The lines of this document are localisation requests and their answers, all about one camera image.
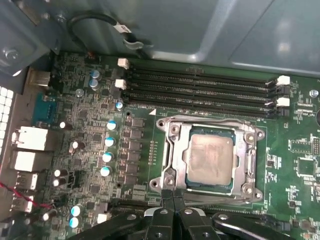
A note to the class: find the silver rear port connector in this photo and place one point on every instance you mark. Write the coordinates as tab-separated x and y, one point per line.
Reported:
27	162
32	138

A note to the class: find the green motherboard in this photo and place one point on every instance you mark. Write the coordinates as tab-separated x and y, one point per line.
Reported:
282	160

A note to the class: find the metal CPU socket cover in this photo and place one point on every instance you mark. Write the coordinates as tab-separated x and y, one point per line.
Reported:
180	145

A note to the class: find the CPU socket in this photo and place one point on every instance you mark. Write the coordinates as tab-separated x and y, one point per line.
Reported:
163	175

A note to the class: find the blue rear port connector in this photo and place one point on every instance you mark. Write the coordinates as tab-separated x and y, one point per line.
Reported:
42	110

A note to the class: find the RAM slot with white latches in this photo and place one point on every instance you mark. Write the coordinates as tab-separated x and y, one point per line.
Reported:
200	94
200	73
103	218

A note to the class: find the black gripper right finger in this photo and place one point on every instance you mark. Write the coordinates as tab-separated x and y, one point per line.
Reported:
190	225

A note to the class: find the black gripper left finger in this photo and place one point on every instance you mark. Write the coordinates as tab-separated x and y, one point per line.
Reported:
160	225

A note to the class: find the black PC case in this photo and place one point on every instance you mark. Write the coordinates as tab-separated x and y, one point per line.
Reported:
200	25

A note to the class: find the silver CPU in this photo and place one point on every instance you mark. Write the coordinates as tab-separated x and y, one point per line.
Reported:
210	160

